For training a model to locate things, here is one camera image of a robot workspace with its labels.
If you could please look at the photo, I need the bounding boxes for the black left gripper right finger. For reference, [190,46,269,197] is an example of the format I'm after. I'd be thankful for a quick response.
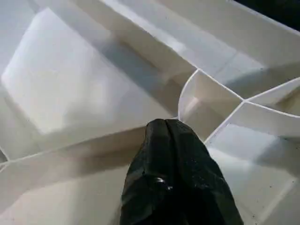
[167,119,245,225]

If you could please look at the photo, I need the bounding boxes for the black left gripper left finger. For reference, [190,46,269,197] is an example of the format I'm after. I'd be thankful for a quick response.
[120,119,181,225]

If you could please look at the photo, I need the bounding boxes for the white plastic table top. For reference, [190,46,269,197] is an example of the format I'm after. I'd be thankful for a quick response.
[0,0,300,225]

